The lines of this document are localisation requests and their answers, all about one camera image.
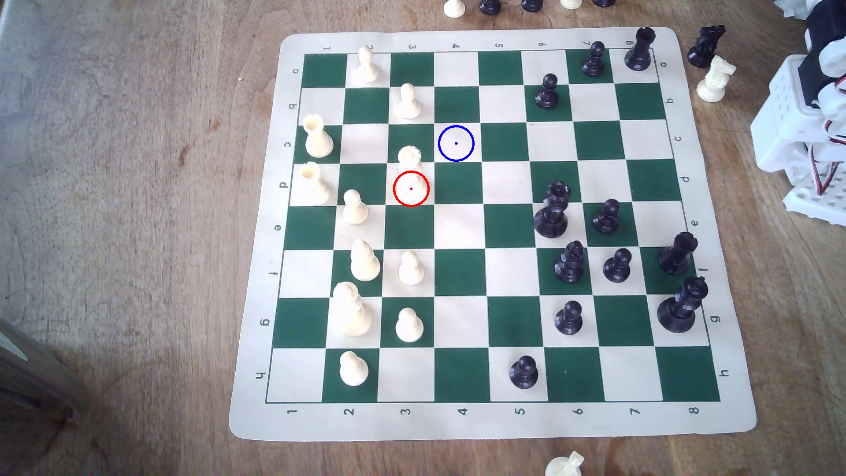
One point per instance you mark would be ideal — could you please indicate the white chess piece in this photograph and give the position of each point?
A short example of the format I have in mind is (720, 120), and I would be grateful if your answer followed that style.
(571, 3)
(454, 7)

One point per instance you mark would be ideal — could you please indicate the green white chess mat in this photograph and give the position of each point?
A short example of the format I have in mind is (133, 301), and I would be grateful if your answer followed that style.
(462, 225)

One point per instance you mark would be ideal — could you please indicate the black rook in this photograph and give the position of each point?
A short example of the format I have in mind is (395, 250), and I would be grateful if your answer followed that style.
(677, 258)
(639, 53)

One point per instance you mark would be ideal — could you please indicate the white pawn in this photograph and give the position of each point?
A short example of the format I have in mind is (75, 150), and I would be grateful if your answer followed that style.
(409, 104)
(353, 371)
(367, 68)
(411, 271)
(409, 327)
(355, 210)

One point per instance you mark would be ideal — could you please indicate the black pawn e7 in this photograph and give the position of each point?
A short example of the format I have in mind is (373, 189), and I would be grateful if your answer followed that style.
(606, 219)

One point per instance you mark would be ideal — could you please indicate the white king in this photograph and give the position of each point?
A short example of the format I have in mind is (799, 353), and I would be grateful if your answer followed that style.
(352, 314)

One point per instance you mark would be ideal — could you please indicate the white rook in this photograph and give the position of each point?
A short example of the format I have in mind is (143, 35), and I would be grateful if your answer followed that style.
(318, 140)
(314, 187)

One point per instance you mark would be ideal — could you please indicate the white knight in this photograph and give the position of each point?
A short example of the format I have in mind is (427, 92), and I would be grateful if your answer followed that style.
(714, 82)
(564, 467)

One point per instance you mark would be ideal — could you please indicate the black king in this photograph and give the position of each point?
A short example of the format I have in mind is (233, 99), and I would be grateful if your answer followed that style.
(679, 311)

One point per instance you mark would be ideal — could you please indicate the black queen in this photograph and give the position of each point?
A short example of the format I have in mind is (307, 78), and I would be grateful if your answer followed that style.
(551, 217)

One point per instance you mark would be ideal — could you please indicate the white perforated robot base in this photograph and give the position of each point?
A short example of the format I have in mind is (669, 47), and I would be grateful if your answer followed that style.
(813, 201)

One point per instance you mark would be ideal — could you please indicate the white bishop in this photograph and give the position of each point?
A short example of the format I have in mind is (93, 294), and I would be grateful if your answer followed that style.
(365, 263)

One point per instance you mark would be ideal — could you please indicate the black knight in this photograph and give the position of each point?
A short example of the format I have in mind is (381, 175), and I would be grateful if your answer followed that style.
(703, 49)

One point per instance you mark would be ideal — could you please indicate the white queen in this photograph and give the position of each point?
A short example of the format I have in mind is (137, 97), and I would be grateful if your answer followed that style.
(410, 165)

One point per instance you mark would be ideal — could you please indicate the black bishop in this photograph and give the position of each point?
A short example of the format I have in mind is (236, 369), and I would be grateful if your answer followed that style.
(570, 266)

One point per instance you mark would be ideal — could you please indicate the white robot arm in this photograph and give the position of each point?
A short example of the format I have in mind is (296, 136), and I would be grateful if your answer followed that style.
(786, 112)

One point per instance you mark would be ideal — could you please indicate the grey metal object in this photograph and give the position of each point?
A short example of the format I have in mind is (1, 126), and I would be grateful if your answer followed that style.
(33, 370)

